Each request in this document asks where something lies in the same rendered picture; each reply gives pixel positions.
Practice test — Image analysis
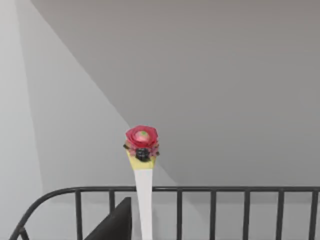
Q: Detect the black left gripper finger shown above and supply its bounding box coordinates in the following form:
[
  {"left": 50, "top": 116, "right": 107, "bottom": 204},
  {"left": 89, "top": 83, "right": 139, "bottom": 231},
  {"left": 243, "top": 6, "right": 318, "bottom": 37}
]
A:
[{"left": 84, "top": 196, "right": 133, "bottom": 240}]

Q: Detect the white spoon with red flower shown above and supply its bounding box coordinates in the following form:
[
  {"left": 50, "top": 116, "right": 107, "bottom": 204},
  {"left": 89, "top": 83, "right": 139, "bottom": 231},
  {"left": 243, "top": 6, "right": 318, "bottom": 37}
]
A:
[{"left": 122, "top": 125, "right": 161, "bottom": 240}]

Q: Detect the dark grey wire rack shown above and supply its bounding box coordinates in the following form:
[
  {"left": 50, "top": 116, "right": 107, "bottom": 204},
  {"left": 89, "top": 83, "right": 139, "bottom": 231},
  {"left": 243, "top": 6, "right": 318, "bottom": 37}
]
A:
[{"left": 8, "top": 186, "right": 320, "bottom": 240}]

